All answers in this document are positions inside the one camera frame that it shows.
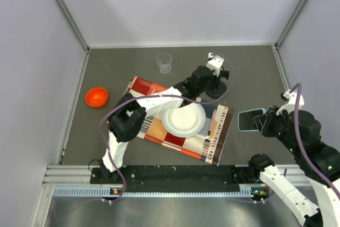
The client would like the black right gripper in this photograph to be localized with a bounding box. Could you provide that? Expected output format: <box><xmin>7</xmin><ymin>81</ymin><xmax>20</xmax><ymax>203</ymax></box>
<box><xmin>253</xmin><ymin>104</ymin><xmax>301</xmax><ymax>154</ymax></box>

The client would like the phone with light blue case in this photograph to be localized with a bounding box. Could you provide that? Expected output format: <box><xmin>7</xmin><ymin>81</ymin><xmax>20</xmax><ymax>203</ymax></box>
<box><xmin>237</xmin><ymin>108</ymin><xmax>266</xmax><ymax>132</ymax></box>

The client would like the black phone stand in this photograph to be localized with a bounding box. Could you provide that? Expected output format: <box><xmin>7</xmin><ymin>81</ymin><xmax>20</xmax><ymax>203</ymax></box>
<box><xmin>206</xmin><ymin>70</ymin><xmax>230</xmax><ymax>99</ymax></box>

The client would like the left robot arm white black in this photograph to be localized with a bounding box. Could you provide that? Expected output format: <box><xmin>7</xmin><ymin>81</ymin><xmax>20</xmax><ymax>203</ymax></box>
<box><xmin>99</xmin><ymin>65</ymin><xmax>230</xmax><ymax>183</ymax></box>

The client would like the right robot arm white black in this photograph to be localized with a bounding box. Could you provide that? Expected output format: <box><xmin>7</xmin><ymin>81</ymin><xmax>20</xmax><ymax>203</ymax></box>
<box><xmin>248</xmin><ymin>106</ymin><xmax>339</xmax><ymax>226</ymax></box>

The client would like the clear plastic cup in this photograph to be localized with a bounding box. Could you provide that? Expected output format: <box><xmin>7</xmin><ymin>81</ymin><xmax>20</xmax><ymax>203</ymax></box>
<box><xmin>156</xmin><ymin>53</ymin><xmax>173</xmax><ymax>74</ymax></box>

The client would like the white paper plate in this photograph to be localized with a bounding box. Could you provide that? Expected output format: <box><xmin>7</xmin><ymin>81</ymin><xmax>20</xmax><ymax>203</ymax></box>
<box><xmin>161</xmin><ymin>103</ymin><xmax>206</xmax><ymax>138</ymax></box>

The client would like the colourful patterned placemat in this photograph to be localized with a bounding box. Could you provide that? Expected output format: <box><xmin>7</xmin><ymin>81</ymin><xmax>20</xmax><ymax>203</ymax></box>
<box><xmin>120</xmin><ymin>75</ymin><xmax>236</xmax><ymax>166</ymax></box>

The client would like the orange plastic bowl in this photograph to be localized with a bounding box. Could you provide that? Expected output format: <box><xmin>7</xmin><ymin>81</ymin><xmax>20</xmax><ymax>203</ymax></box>
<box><xmin>85</xmin><ymin>87</ymin><xmax>108</xmax><ymax>108</ymax></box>

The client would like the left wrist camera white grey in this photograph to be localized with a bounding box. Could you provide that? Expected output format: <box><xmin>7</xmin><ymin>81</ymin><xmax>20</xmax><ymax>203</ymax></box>
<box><xmin>206</xmin><ymin>53</ymin><xmax>224</xmax><ymax>77</ymax></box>

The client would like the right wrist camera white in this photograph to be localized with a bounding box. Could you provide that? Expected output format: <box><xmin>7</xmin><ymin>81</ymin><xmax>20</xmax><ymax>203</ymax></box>
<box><xmin>276</xmin><ymin>90</ymin><xmax>304</xmax><ymax>115</ymax></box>

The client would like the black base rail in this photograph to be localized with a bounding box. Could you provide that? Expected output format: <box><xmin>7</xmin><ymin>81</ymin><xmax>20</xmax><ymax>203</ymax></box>
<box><xmin>89</xmin><ymin>164</ymin><xmax>256</xmax><ymax>192</ymax></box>

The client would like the grey slotted cable duct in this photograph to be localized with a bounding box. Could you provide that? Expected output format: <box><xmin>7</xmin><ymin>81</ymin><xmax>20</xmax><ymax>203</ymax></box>
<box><xmin>54</xmin><ymin>187</ymin><xmax>269</xmax><ymax>198</ymax></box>

